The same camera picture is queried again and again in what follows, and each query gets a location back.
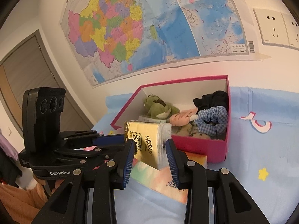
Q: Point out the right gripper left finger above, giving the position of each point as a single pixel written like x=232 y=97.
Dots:
x=94 y=188

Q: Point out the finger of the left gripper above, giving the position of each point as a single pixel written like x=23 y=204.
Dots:
x=104 y=152
x=88 y=138

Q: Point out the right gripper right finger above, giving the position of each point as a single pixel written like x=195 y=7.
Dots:
x=232 y=203

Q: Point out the clear plastic mask packet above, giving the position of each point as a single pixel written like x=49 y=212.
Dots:
x=151 y=120

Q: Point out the yellow tissue pack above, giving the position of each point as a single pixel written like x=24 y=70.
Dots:
x=150 y=139

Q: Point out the green plush dinosaur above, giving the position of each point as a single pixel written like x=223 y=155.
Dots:
x=157 y=108

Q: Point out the pink floral tissue pack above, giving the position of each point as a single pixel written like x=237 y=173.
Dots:
x=88 y=148

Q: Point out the pink hand cream sachet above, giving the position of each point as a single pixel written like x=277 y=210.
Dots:
x=184 y=117

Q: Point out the orange left sleeve forearm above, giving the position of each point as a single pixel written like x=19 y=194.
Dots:
x=23 y=205

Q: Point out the pastel soft tissue pack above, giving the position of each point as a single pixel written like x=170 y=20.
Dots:
x=157 y=180

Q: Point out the left hand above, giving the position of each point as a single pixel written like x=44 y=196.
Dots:
x=49 y=186

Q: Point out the grey wooden door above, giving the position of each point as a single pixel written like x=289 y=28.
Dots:
x=27 y=65

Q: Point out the blue cartoon pig tablecloth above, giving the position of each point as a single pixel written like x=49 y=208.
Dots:
x=262 y=155

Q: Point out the blue gingham scrunchie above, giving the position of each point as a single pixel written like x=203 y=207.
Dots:
x=213 y=121

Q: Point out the black scrunchie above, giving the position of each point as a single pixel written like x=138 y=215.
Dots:
x=217 y=98

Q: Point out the pink cardboard box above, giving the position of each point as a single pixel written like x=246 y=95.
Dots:
x=181 y=93

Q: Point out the colourful wall map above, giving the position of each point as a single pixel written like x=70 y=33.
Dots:
x=113 y=38

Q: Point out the white wall socket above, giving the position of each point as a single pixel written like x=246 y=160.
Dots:
x=272 y=27

